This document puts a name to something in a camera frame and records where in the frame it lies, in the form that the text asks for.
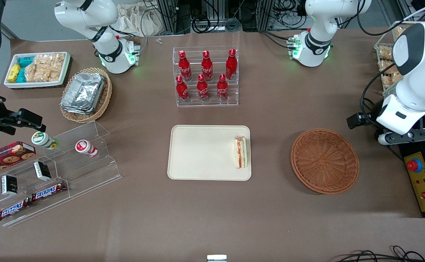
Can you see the triangular sandwich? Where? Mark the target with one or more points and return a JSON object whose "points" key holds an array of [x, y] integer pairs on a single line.
{"points": [[240, 153]]}

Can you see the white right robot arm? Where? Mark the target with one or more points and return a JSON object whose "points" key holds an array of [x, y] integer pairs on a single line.
{"points": [[88, 14]]}

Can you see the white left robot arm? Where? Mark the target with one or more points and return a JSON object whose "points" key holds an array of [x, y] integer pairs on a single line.
{"points": [[319, 14]]}

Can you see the brown round wicker basket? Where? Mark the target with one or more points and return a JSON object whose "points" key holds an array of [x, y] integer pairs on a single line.
{"points": [[325, 162]]}

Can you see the light oval wicker basket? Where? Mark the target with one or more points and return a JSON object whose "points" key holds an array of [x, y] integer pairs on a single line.
{"points": [[105, 98]]}

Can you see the beige rectangular tray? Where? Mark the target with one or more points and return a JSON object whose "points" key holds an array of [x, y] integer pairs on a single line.
{"points": [[201, 153]]}

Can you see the green lid yogurt cup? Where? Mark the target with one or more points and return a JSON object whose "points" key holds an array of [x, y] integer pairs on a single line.
{"points": [[41, 139]]}

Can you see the white rectangular snack dish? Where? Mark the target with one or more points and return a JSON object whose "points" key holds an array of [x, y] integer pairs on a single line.
{"points": [[34, 84]]}

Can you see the red tartan cookie box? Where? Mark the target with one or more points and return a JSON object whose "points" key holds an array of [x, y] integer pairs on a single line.
{"points": [[5, 156]]}

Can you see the clear bag of fried snacks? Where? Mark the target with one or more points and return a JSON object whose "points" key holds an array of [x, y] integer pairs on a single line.
{"points": [[386, 53], [388, 78], [401, 31]]}

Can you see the teal snack packet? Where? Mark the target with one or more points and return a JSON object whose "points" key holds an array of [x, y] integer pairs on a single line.
{"points": [[26, 62], [21, 75]]}

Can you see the yellow snack packet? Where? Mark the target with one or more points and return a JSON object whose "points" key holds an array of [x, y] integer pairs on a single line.
{"points": [[14, 72]]}

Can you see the small black white box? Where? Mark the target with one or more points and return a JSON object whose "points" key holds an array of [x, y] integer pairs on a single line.
{"points": [[42, 171], [9, 185]]}

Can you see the clear bags of rice crackers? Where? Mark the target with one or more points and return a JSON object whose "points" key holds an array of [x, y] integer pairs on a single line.
{"points": [[45, 67]]}

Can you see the stack of foil trays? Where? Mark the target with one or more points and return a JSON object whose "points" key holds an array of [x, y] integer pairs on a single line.
{"points": [[83, 92]]}

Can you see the red lid yogurt cup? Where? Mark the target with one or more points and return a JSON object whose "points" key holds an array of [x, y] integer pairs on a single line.
{"points": [[84, 147]]}

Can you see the Snickers chocolate bar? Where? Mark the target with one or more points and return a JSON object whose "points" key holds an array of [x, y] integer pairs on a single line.
{"points": [[48, 191], [14, 209]]}

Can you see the clear acrylic stepped shelf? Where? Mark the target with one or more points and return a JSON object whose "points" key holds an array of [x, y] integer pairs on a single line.
{"points": [[85, 171]]}

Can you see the clear acrylic bottle rack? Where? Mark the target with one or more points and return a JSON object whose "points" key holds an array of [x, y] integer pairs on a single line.
{"points": [[234, 91]]}

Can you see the red cola bottle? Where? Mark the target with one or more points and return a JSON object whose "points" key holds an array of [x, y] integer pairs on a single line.
{"points": [[231, 67], [182, 91], [185, 69], [207, 69], [222, 89], [202, 90]]}

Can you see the white cloth bag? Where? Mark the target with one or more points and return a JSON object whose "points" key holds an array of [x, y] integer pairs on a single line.
{"points": [[136, 20]]}

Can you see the small clear plastic piece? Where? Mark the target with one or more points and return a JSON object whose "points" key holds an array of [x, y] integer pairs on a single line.
{"points": [[159, 40]]}

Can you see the small white metal block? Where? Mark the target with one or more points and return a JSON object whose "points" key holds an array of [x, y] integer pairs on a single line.
{"points": [[216, 258]]}

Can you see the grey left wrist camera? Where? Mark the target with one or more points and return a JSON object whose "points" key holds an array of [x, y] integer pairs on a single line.
{"points": [[401, 137]]}

